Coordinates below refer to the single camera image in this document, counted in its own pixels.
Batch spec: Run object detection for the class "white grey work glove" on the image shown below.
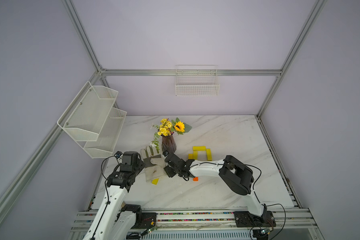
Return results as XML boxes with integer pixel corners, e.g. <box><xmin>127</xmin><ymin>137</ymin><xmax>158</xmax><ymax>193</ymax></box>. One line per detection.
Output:
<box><xmin>141</xmin><ymin>145</ymin><xmax>167</xmax><ymax>183</ymax></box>

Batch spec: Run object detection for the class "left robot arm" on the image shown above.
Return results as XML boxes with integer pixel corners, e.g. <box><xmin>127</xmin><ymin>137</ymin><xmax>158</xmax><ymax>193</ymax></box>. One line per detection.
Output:
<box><xmin>83</xmin><ymin>152</ymin><xmax>145</xmax><ymax>240</ymax></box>

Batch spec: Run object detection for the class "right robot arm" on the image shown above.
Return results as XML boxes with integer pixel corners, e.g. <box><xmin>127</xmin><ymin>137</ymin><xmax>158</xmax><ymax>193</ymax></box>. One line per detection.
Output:
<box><xmin>164</xmin><ymin>151</ymin><xmax>267</xmax><ymax>222</ymax></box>

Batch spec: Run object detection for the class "purple ribbed glass vase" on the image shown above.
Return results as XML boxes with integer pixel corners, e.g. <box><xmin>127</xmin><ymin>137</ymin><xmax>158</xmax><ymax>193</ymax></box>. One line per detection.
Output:
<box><xmin>162</xmin><ymin>135</ymin><xmax>177</xmax><ymax>153</ymax></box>

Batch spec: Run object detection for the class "yellow artificial flower bouquet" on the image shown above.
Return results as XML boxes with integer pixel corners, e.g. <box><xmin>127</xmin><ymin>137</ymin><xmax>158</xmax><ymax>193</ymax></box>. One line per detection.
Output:
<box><xmin>151</xmin><ymin>118</ymin><xmax>193</xmax><ymax>152</ymax></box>

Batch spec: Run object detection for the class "white two-tier mesh shelf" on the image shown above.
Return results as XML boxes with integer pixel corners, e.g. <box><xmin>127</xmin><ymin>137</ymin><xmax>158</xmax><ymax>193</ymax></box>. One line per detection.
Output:
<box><xmin>57</xmin><ymin>82</ymin><xmax>127</xmax><ymax>159</ymax></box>

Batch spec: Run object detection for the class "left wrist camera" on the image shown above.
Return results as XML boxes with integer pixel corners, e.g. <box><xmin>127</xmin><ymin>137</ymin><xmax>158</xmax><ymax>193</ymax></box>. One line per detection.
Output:
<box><xmin>114</xmin><ymin>151</ymin><xmax>123</xmax><ymax>160</ymax></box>

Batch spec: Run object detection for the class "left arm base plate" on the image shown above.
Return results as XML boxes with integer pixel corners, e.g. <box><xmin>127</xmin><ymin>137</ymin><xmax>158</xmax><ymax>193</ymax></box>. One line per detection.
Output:
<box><xmin>133</xmin><ymin>212</ymin><xmax>157</xmax><ymax>229</ymax></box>

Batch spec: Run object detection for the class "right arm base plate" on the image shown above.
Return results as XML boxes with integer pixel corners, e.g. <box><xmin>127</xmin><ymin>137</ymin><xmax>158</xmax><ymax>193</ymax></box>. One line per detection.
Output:
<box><xmin>234</xmin><ymin>211</ymin><xmax>276</xmax><ymax>228</ymax></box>

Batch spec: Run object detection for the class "white wire wall basket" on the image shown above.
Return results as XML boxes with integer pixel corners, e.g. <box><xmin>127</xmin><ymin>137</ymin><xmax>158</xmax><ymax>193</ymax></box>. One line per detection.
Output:
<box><xmin>175</xmin><ymin>65</ymin><xmax>220</xmax><ymax>97</ymax></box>

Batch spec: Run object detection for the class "aluminium mounting rail base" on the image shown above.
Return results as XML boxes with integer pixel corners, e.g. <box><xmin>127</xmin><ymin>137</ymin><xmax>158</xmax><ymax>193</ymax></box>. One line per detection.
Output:
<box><xmin>68</xmin><ymin>205</ymin><xmax>324</xmax><ymax>240</ymax></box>

